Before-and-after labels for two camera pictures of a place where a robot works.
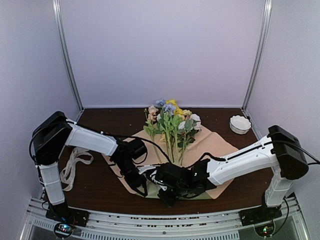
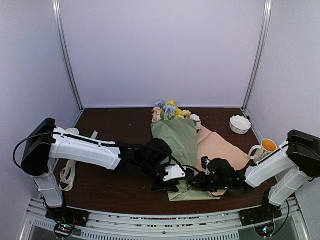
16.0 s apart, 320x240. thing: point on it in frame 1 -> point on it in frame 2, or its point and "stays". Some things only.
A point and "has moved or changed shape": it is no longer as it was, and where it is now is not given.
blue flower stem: x=166 y=122 has moved or changed shape
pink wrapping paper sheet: x=190 y=145 has moved or changed shape
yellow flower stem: x=178 y=110 stays
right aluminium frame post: x=268 y=8 stays
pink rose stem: x=188 y=136 -> x=197 y=120
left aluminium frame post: x=57 y=21 stays
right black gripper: x=169 y=201 -> x=200 y=184
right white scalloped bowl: x=239 y=124 stays
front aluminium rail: x=104 y=225 stays
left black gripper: x=136 y=183 -> x=170 y=186
